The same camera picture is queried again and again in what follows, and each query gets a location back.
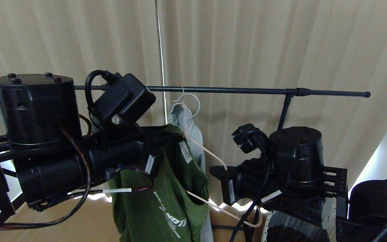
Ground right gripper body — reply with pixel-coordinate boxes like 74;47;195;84
220;158;274;206

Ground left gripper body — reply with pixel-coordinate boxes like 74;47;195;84
88;126;184;179

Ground green garment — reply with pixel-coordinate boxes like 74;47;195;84
107;123;210;242

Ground pale grey shorts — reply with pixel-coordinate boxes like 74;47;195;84
167;102;214;242

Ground white laundry basket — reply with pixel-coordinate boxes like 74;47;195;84
261;198;337;242

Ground black clothes rack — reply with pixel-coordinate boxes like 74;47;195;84
74;85;371;242

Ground beige curtain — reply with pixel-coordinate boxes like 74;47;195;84
0;0;387;215

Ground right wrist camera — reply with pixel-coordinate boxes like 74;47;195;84
231;123;270;156

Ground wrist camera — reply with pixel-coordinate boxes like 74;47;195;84
231;123;270;156
92;72;157;124

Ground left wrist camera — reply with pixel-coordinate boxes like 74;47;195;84
92;72;157;124

